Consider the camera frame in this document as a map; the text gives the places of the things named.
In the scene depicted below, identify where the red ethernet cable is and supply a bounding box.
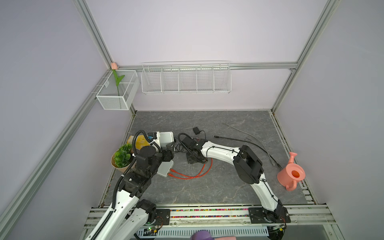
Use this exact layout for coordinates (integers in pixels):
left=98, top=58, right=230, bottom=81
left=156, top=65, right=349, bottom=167
left=167, top=161, right=208, bottom=179
left=167, top=157, right=214, bottom=181

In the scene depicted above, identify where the grey ethernet cable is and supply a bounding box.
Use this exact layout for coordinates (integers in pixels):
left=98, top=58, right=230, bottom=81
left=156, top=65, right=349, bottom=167
left=221, top=121, right=280, bottom=166

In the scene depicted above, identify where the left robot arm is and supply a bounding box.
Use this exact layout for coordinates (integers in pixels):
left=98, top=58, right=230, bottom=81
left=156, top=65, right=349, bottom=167
left=87, top=130, right=176, bottom=240

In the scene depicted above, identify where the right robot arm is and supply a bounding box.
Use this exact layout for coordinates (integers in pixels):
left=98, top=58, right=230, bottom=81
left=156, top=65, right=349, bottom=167
left=181, top=137, right=291, bottom=224

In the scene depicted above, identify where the yellow work glove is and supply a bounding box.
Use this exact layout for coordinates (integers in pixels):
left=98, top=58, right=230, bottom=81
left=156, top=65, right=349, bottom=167
left=127, top=135, right=150, bottom=151

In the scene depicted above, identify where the potted green plant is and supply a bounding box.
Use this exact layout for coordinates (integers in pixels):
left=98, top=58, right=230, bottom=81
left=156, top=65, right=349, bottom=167
left=111, top=143, right=133, bottom=173

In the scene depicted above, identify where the white mesh corner basket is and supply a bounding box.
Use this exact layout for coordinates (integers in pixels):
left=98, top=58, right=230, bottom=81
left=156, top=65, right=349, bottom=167
left=96, top=70, right=140, bottom=111

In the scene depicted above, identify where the purple object at bottom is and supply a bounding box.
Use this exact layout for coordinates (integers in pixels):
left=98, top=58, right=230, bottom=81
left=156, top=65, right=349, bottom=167
left=190, top=231, right=215, bottom=240

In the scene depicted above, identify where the pink watering can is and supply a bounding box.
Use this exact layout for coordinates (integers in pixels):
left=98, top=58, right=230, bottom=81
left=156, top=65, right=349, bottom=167
left=277, top=152, right=306, bottom=192

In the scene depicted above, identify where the artificial pink tulip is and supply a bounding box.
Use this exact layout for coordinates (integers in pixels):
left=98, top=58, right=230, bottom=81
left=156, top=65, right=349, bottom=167
left=111, top=62, right=125, bottom=96

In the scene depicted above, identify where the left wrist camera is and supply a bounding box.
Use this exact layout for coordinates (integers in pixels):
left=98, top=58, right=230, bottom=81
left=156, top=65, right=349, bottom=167
left=147, top=132, right=161, bottom=150

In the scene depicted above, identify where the black cable on table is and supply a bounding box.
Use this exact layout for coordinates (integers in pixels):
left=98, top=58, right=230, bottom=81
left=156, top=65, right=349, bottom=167
left=213, top=134, right=283, bottom=169

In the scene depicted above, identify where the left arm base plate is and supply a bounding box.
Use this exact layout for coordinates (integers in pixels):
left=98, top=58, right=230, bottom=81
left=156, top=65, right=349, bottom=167
left=145, top=209, right=171, bottom=226

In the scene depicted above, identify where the white wire wall basket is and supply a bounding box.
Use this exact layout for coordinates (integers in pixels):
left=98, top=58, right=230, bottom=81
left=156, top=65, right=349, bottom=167
left=141, top=61, right=232, bottom=94

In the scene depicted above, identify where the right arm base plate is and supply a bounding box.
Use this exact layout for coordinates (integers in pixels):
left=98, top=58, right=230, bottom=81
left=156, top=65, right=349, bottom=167
left=249, top=205, right=291, bottom=224

